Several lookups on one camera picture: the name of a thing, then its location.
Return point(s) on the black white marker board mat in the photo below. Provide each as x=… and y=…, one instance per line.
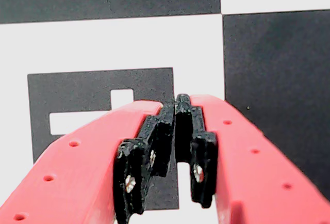
x=103, y=40

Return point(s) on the red gripper finger with black pad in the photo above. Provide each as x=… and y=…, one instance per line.
x=77, y=182
x=257, y=182

